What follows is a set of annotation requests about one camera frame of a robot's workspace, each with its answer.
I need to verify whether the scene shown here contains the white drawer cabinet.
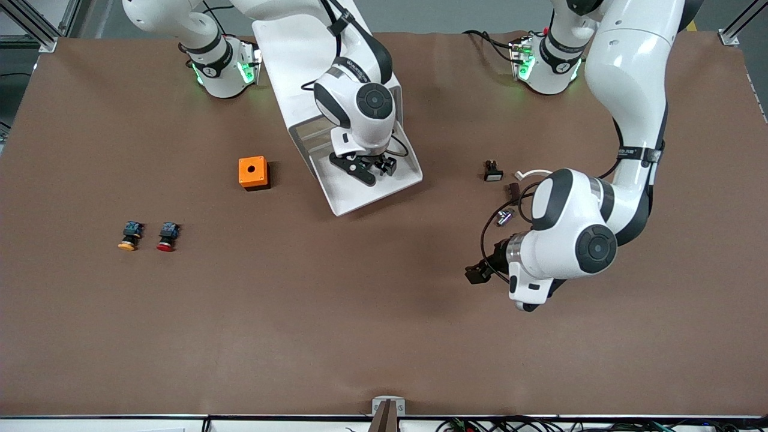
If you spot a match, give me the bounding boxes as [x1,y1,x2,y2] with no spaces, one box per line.
[251,20,404,181]

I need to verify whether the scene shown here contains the red mushroom push button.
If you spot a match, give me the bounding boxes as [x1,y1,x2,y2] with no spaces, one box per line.
[157,221,181,253]

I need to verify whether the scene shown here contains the yellow mushroom push button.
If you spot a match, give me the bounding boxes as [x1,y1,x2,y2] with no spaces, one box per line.
[118,221,145,251]

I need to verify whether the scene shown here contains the orange box with hole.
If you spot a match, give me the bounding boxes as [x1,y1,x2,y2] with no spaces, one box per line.
[238,156,271,191]

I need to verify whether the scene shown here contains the brown table mat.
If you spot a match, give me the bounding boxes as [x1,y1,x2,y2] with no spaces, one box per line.
[0,30,768,418]

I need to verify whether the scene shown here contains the white table edge strip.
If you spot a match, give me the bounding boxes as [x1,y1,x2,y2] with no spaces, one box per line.
[0,417,768,432]

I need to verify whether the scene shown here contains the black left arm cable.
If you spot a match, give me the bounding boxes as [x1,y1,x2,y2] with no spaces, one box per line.
[480,182,542,283]

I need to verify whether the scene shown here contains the tangled black cables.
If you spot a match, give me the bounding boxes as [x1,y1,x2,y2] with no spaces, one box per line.
[435,415,768,432]

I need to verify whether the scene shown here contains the grey metal bracket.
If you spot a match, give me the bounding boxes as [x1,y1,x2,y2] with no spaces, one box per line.
[371,396,406,418]

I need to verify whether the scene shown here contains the brown post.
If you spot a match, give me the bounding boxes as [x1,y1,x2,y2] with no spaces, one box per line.
[367,399,401,432]

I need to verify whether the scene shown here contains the black base cable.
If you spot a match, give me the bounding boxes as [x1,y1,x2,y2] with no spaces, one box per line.
[463,29,518,62]

